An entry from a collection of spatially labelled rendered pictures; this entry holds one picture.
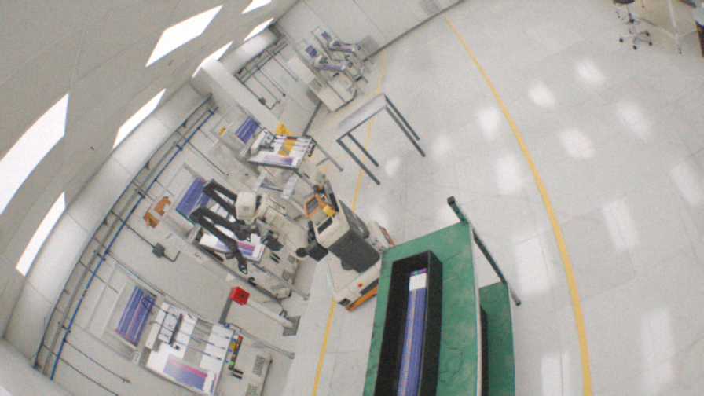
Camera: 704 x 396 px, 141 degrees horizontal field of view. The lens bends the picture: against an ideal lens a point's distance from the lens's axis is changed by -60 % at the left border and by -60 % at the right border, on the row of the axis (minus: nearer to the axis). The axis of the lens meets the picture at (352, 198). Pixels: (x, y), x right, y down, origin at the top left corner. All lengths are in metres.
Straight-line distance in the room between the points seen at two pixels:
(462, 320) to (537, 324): 0.99
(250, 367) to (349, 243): 1.72
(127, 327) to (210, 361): 0.82
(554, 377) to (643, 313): 0.65
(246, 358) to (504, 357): 2.43
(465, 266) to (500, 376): 0.68
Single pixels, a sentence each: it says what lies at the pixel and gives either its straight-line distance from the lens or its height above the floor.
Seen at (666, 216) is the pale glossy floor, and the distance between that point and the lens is 2.31.
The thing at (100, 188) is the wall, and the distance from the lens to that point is 4.85.
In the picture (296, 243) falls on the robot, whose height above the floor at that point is 0.82.
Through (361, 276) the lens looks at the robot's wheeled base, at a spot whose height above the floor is 0.28.
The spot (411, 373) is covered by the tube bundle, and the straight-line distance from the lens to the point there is 1.04.
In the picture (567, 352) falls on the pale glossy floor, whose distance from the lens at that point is 1.91.
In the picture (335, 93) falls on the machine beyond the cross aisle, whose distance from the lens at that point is 7.20.
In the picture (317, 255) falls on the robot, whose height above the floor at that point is 0.67.
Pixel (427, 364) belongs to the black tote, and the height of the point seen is 1.03.
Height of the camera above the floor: 1.87
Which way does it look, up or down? 28 degrees down
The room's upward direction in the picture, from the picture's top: 46 degrees counter-clockwise
